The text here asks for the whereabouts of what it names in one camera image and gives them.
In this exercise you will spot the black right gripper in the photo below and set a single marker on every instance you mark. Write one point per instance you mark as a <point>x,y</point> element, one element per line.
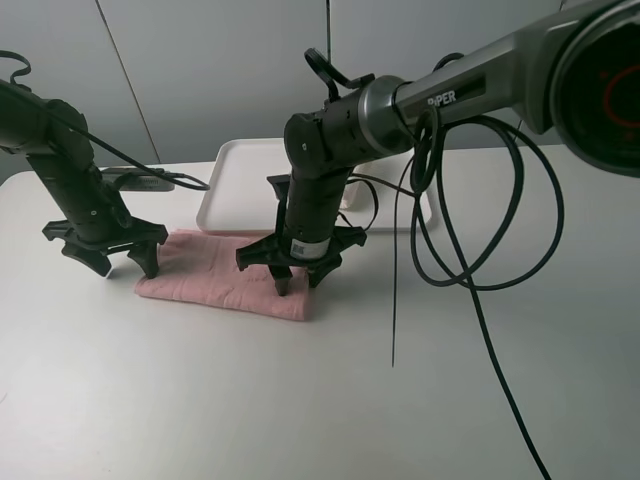
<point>306,233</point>

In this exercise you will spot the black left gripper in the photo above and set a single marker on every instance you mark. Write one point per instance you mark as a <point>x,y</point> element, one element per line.
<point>97,222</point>

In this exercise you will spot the pink terry towel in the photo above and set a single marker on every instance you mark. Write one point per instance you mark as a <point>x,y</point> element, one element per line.
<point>199,268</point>

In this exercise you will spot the cream white terry towel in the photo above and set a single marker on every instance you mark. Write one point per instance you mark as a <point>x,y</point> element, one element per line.
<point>353,191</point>

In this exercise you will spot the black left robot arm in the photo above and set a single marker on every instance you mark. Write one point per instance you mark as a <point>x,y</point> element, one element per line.
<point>47,132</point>

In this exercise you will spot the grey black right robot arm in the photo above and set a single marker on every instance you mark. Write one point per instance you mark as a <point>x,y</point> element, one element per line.
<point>575,72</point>

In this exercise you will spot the white rectangular plastic tray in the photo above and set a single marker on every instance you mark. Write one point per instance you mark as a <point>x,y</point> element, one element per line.
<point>241,200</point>

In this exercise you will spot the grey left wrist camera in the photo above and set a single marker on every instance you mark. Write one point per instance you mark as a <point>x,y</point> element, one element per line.
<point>135,180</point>

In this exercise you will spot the thin black cable tie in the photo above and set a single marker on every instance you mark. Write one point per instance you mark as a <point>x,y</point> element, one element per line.
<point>397,195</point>

